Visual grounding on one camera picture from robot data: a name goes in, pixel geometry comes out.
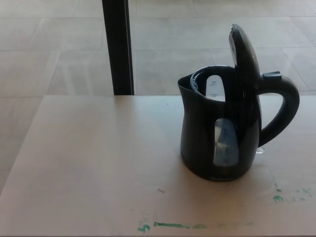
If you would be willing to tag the black electric kettle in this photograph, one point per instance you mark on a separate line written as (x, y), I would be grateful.
(197, 138)

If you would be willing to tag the black vertical post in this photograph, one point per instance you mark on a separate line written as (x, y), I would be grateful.
(118, 47)

